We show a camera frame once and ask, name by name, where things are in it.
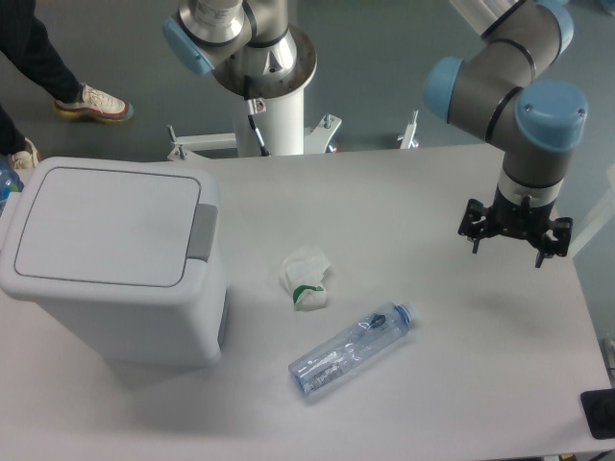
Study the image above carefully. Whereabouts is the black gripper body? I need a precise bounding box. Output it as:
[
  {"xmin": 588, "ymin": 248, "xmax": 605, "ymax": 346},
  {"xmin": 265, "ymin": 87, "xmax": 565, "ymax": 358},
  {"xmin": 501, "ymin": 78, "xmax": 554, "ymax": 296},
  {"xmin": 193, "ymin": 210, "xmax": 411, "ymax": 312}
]
[{"xmin": 484, "ymin": 188, "xmax": 554, "ymax": 241}]

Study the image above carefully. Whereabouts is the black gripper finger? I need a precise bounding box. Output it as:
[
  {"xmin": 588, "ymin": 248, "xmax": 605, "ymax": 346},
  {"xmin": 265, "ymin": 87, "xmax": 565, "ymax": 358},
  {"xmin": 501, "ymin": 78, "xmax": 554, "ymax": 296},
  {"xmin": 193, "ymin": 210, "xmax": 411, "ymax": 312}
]
[
  {"xmin": 534, "ymin": 217, "xmax": 574, "ymax": 268},
  {"xmin": 457, "ymin": 199, "xmax": 491, "ymax": 254}
]

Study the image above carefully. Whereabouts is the white plastic trash can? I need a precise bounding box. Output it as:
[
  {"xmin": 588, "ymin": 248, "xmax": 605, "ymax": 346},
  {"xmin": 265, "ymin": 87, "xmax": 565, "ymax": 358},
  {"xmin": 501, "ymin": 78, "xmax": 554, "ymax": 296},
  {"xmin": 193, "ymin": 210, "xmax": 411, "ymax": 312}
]
[{"xmin": 1, "ymin": 158, "xmax": 228, "ymax": 367}]

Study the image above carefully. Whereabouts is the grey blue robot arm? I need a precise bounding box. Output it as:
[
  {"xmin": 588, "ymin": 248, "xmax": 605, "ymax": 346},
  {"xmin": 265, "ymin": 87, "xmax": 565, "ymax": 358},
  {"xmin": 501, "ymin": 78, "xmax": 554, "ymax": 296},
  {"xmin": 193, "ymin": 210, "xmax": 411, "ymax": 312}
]
[{"xmin": 163, "ymin": 1, "xmax": 588, "ymax": 260}]

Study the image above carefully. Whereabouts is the grey box at right edge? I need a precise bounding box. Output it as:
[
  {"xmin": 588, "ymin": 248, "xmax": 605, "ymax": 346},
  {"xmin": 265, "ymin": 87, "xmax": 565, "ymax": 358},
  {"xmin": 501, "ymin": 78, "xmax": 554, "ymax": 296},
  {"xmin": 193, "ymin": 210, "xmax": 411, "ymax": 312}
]
[{"xmin": 603, "ymin": 338, "xmax": 615, "ymax": 375}]

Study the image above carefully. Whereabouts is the black device at edge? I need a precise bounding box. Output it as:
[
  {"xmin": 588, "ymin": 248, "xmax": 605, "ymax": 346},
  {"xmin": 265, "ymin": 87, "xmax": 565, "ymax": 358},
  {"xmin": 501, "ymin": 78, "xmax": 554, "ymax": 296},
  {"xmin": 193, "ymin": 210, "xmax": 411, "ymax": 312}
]
[{"xmin": 580, "ymin": 388, "xmax": 614, "ymax": 440}]

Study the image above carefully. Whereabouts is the clear plastic water bottle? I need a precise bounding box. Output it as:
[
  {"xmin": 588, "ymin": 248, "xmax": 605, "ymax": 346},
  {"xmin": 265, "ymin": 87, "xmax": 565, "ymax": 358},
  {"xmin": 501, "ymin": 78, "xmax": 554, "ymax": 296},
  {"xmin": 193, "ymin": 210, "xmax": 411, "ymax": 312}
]
[{"xmin": 288, "ymin": 302, "xmax": 418, "ymax": 398}]

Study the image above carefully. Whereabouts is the white yellow sneaker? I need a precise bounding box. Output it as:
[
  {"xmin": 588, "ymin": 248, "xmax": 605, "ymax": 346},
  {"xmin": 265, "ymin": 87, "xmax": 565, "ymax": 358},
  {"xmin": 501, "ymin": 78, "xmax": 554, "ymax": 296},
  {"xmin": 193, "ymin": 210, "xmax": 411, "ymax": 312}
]
[{"xmin": 54, "ymin": 83, "xmax": 134, "ymax": 122}]

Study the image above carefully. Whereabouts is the blue bottle at left edge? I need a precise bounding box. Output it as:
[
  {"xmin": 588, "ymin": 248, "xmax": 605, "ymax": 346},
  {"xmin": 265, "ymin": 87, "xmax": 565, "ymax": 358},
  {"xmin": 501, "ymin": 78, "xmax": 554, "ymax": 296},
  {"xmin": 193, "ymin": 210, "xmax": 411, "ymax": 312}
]
[{"xmin": 0, "ymin": 156, "xmax": 24, "ymax": 214}]

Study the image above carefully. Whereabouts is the person's dark trouser leg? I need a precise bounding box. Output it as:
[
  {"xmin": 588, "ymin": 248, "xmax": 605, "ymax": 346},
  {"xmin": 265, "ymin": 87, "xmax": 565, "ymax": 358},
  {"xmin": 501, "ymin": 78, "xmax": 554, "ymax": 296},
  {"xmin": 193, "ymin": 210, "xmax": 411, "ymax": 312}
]
[{"xmin": 0, "ymin": 0, "xmax": 83, "ymax": 156}]

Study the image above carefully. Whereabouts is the white frame at right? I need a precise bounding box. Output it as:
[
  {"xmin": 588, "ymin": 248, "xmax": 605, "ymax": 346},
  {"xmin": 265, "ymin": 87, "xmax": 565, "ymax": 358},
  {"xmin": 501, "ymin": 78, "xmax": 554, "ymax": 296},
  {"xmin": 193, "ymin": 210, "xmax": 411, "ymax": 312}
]
[{"xmin": 568, "ymin": 164, "xmax": 614, "ymax": 257}]

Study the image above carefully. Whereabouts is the white levelling foot bracket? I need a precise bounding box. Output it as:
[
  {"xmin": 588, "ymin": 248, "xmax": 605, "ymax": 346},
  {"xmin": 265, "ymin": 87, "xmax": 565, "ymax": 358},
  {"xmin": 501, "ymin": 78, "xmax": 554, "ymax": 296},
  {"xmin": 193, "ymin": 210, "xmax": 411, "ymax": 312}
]
[{"xmin": 398, "ymin": 109, "xmax": 420, "ymax": 150}]

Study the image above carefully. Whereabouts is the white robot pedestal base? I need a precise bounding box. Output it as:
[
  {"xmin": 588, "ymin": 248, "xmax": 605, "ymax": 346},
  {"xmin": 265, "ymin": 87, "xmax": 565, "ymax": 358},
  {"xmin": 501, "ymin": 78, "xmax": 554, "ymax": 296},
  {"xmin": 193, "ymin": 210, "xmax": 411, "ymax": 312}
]
[{"xmin": 165, "ymin": 28, "xmax": 343, "ymax": 161}]

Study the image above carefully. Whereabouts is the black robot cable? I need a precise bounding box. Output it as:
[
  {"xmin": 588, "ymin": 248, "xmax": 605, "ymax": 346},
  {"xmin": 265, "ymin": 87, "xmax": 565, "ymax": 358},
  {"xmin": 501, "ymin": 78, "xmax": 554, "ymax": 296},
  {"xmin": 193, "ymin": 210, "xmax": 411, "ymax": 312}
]
[{"xmin": 241, "ymin": 75, "xmax": 271, "ymax": 158}]

